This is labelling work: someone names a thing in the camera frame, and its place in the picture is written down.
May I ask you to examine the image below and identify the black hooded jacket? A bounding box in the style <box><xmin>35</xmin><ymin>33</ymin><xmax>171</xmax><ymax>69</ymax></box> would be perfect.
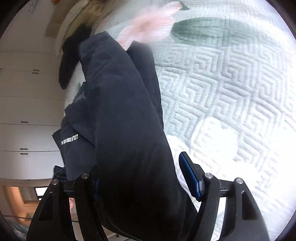
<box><xmin>53</xmin><ymin>32</ymin><xmax>197</xmax><ymax>240</ymax></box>

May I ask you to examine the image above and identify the white wardrobe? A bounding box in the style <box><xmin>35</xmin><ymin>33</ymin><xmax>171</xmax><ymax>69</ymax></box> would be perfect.
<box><xmin>1</xmin><ymin>52</ymin><xmax>65</xmax><ymax>180</ymax></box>

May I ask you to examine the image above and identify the floral quilted bedspread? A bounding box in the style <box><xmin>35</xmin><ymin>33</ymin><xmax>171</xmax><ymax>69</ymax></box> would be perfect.
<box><xmin>93</xmin><ymin>1</ymin><xmax>295</xmax><ymax>240</ymax></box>

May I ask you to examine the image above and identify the black folded garment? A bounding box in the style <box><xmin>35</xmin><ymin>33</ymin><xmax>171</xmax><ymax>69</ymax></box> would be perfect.
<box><xmin>59</xmin><ymin>24</ymin><xmax>92</xmax><ymax>90</ymax></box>

